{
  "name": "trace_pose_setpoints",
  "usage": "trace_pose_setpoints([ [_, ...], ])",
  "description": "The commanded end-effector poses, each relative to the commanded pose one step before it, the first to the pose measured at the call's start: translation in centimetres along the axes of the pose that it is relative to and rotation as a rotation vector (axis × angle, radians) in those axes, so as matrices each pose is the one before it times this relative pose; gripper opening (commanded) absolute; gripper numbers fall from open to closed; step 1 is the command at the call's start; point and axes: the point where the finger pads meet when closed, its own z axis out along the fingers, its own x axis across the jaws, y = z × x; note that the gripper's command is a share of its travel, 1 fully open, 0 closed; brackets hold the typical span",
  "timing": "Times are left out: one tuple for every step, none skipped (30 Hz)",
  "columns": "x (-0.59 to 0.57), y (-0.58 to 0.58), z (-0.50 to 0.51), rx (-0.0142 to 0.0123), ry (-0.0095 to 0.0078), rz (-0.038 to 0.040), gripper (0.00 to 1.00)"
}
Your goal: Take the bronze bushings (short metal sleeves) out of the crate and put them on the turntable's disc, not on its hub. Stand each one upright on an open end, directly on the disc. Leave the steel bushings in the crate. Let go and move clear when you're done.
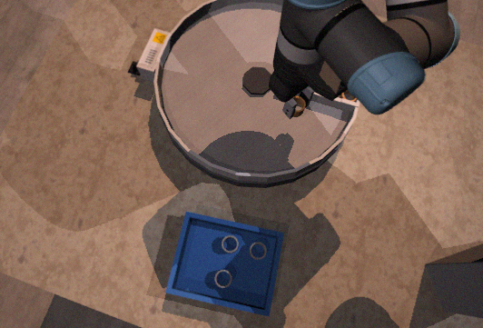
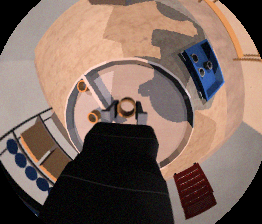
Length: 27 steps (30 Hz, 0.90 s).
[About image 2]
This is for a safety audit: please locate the blue crate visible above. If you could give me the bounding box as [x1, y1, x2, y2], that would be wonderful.
[178, 39, 225, 102]

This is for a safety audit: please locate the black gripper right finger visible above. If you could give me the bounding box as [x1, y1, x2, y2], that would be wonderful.
[135, 101, 148, 125]

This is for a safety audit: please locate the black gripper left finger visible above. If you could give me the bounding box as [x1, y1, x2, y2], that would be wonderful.
[100, 100, 119, 123]

